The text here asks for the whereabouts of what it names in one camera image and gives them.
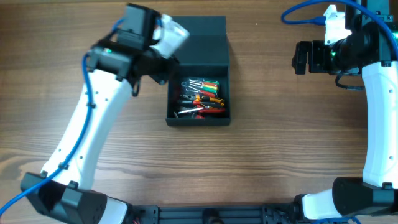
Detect clear case coloured screwdrivers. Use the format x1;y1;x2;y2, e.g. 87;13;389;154
181;77;220;98

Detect orange black pliers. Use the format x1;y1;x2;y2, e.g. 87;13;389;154
193;95;225;106

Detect dark green box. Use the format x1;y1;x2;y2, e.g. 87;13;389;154
165;16;231;126

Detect red handled cutters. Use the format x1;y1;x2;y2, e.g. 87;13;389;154
193;105;226;119

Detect black red small screwdriver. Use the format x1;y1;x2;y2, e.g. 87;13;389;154
177;100;201;106

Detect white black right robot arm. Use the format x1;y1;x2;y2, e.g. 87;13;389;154
290;0;397;223

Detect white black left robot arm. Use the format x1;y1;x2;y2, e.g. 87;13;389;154
21;4;190;223

